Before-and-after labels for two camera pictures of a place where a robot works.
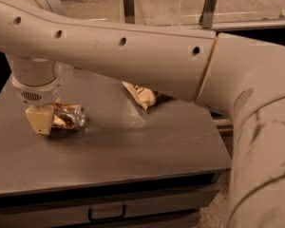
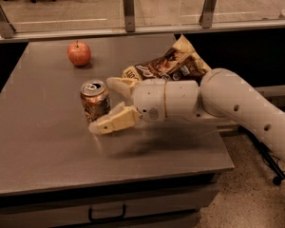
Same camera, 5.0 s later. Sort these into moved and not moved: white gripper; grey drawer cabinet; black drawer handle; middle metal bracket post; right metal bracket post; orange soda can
Moved: white gripper; orange soda can
Not moved: grey drawer cabinet; right metal bracket post; middle metal bracket post; black drawer handle
